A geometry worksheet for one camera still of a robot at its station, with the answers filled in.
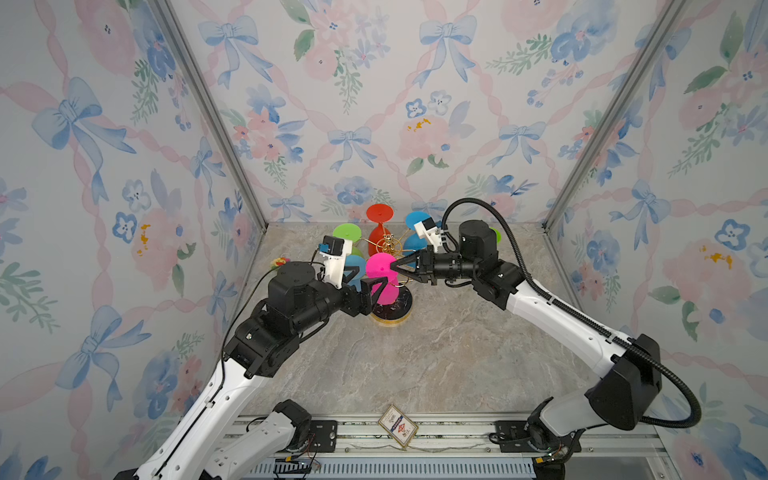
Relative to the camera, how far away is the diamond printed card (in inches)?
29.3

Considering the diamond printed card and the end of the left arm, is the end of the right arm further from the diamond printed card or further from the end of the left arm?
the diamond printed card

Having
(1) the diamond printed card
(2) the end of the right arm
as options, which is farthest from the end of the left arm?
(1) the diamond printed card
